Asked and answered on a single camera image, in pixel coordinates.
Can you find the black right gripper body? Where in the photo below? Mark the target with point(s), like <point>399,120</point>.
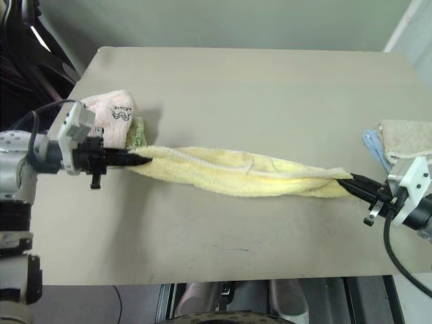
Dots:
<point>391,202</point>

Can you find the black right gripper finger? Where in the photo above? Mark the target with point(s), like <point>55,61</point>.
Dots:
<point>359,189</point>
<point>369,182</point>

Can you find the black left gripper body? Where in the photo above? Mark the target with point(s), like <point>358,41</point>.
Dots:
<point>88,158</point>

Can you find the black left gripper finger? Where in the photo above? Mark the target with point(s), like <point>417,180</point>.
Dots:
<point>126,154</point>
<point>128,162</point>

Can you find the yellow terry towel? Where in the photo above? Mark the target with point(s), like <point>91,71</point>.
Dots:
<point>236,175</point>

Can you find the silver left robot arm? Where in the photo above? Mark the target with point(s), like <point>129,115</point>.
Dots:
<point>13,158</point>

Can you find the green terry towel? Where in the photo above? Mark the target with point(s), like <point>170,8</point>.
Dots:
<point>136,135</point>

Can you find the pink embroidered towel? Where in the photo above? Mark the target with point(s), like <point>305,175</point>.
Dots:
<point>113,125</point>

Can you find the blue terry towel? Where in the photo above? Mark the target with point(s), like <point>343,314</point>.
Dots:
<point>374,145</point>

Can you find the beige terry towel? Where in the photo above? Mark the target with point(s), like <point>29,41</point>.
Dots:
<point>405,138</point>

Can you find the black office chair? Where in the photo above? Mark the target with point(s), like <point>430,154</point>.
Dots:
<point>20,74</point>

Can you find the grey rounded shape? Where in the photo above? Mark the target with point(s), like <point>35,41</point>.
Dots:
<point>199,298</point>
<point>287,297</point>

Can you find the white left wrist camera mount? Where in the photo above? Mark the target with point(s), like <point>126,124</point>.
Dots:
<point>72,130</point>

